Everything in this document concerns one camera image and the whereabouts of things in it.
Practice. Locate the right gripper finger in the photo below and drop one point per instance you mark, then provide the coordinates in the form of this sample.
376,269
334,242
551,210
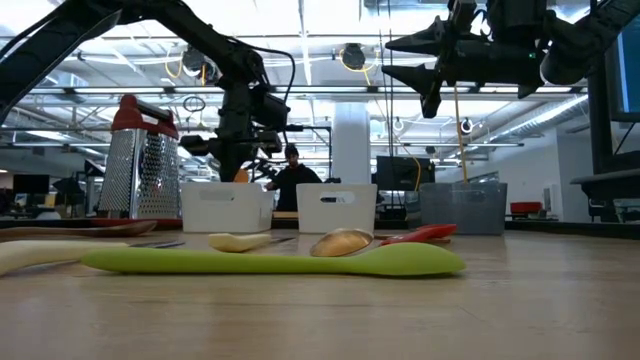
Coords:
425,42
425,80

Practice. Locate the white plastic bin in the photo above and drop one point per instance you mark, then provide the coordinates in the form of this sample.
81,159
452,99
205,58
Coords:
335,220
225,215

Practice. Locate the dark wooden spoon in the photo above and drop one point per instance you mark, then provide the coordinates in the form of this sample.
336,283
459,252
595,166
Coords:
100,231

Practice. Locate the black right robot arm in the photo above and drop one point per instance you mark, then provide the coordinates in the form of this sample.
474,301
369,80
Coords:
590,40

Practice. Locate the green silicone spoon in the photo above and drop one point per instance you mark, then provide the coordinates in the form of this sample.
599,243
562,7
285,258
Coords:
250,263

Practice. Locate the light wooden spoon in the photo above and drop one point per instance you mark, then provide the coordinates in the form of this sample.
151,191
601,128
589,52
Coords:
340,242

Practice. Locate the computer monitor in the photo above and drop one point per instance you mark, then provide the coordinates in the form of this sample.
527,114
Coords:
630,60

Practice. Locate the grey translucent plastic bin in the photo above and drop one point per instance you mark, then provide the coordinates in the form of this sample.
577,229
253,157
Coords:
465,210

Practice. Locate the red seat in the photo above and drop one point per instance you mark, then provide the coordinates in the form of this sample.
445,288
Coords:
526,207

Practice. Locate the black aluminium table frame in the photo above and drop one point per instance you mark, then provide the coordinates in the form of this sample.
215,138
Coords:
575,229

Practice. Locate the dark background monitor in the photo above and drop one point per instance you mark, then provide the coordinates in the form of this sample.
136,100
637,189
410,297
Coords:
405,172

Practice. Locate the red silicone spoon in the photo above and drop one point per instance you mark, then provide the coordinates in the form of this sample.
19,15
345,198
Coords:
430,232

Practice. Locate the grey desk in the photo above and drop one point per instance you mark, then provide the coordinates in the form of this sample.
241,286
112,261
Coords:
610,182

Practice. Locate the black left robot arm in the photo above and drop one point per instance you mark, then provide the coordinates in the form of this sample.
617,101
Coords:
200,35

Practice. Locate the person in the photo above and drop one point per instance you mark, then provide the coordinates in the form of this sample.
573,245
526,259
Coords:
292,185

